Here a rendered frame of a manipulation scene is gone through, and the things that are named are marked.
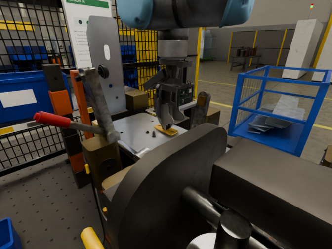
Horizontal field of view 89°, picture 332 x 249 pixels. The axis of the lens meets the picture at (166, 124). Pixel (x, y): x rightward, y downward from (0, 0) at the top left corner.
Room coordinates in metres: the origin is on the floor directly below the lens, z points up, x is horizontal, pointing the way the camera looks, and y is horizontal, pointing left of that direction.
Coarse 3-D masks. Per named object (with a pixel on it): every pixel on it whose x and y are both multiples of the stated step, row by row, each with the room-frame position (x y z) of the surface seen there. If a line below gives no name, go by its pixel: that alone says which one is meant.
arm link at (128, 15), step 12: (120, 0) 0.35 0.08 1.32; (132, 0) 0.33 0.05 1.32; (144, 0) 0.32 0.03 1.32; (156, 0) 0.33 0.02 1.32; (168, 0) 0.32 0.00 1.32; (120, 12) 0.35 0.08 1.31; (132, 12) 0.33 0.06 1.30; (144, 12) 0.33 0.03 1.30; (156, 12) 0.34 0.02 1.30; (168, 12) 0.32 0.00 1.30; (132, 24) 0.34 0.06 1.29; (144, 24) 0.34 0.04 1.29; (156, 24) 0.35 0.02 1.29; (168, 24) 0.34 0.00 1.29
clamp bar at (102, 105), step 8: (80, 72) 0.34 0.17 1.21; (88, 72) 0.33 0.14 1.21; (96, 72) 0.34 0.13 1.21; (104, 72) 0.36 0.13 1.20; (80, 80) 0.33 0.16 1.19; (88, 80) 0.33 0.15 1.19; (96, 80) 0.34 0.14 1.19; (88, 88) 0.34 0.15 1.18; (96, 88) 0.33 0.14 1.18; (88, 96) 0.35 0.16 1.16; (96, 96) 0.33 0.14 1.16; (96, 104) 0.33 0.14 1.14; (104, 104) 0.34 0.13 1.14; (96, 112) 0.34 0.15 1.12; (104, 112) 0.34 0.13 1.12; (104, 120) 0.34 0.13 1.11; (104, 128) 0.34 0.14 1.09; (112, 128) 0.35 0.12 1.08; (104, 136) 0.36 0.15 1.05
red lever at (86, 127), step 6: (36, 114) 0.27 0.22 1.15; (42, 114) 0.27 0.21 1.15; (48, 114) 0.28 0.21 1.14; (36, 120) 0.27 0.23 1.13; (42, 120) 0.27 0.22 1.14; (48, 120) 0.28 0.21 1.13; (54, 120) 0.28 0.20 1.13; (60, 120) 0.29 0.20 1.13; (66, 120) 0.30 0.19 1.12; (60, 126) 0.29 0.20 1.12; (66, 126) 0.29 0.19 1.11; (72, 126) 0.30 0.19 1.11; (78, 126) 0.31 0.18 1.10; (84, 126) 0.32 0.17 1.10; (90, 126) 0.33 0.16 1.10; (90, 132) 0.32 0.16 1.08; (96, 132) 0.33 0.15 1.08; (102, 132) 0.34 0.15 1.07
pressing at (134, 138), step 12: (120, 120) 0.58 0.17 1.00; (132, 120) 0.58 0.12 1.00; (144, 120) 0.58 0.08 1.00; (156, 120) 0.58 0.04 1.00; (120, 132) 0.48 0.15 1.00; (132, 132) 0.48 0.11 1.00; (144, 132) 0.48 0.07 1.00; (156, 132) 0.48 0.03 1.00; (180, 132) 0.48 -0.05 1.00; (120, 144) 0.40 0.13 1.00; (132, 144) 0.41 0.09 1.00; (144, 144) 0.41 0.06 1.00; (156, 144) 0.41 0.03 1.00; (132, 156) 0.36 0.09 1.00
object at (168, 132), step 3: (156, 126) 0.51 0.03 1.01; (159, 126) 0.51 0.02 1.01; (168, 126) 0.49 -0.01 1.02; (159, 129) 0.49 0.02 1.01; (162, 129) 0.49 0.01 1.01; (168, 129) 0.49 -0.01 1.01; (171, 129) 0.49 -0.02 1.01; (174, 129) 0.49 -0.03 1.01; (165, 132) 0.47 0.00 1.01; (168, 132) 0.47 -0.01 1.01; (171, 132) 0.47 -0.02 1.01; (174, 132) 0.47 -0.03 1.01; (177, 132) 0.47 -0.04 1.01
